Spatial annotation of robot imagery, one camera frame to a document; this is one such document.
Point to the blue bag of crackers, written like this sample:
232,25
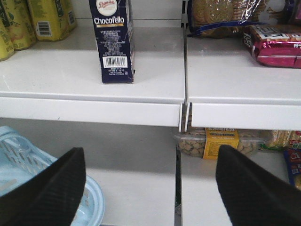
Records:
220,18

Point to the light blue plastic basket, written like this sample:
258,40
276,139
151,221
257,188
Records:
20,161

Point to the dark blue Chocofello cookie box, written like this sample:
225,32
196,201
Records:
114,34

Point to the white store shelving unit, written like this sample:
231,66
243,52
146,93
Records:
52,94

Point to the yellow pear drink bottle left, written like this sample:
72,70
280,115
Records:
6,45

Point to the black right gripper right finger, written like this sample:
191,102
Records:
252,196

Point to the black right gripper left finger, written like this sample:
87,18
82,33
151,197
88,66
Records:
51,198

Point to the yellow pear drink bottle middle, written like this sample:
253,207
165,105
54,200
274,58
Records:
17,21

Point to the clear tub of cookies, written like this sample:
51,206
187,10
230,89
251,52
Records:
193,141

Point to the pink wafer biscuit pack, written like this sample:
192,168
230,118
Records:
274,45

